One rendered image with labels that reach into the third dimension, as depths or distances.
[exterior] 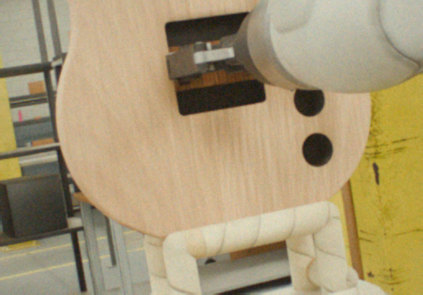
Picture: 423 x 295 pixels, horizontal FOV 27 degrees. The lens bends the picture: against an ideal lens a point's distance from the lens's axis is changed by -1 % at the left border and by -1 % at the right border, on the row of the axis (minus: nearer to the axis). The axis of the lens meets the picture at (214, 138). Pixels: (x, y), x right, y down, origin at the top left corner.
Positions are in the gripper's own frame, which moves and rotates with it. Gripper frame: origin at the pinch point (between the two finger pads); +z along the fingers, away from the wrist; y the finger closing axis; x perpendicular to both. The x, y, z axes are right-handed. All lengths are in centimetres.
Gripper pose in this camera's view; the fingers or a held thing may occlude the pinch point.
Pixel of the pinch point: (217, 62)
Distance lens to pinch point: 92.8
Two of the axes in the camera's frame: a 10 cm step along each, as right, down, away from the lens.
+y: 9.4, -1.7, 3.1
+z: -3.1, 0.1, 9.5
